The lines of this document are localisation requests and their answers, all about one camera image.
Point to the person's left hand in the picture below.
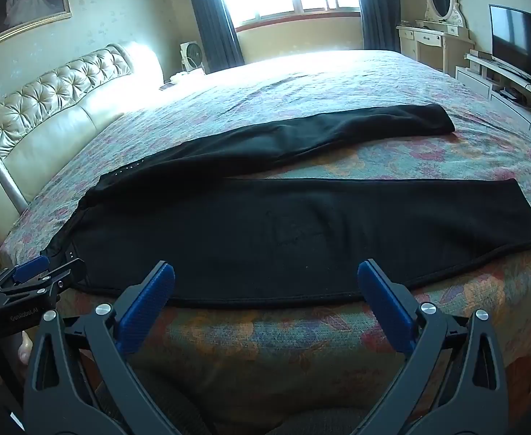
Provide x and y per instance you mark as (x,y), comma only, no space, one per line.
(23,349)

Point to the black pants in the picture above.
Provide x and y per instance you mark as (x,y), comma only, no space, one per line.
(256,235)

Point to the white box fan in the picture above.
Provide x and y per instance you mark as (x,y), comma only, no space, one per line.
(193,56)

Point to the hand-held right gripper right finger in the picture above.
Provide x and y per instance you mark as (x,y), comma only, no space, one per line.
(385,308)

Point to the grey set-top box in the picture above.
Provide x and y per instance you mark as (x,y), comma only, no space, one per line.
(479,54)

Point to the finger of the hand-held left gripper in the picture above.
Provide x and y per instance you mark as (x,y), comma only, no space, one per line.
(30,268)
(52,283)

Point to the cream tufted leather headboard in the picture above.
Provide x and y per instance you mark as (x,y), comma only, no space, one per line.
(61,118)

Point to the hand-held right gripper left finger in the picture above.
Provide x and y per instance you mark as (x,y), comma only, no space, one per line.
(145,308)

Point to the floral bedspread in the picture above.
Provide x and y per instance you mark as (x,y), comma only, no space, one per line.
(338,77)

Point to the small dark phone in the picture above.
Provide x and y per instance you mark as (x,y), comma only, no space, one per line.
(166,85)

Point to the cream dressing table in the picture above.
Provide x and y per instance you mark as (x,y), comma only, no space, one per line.
(428,38)

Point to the white television stand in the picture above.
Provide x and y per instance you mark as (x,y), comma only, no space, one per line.
(483,77)

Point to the flat screen television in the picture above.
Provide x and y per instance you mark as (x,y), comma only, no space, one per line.
(519,40)

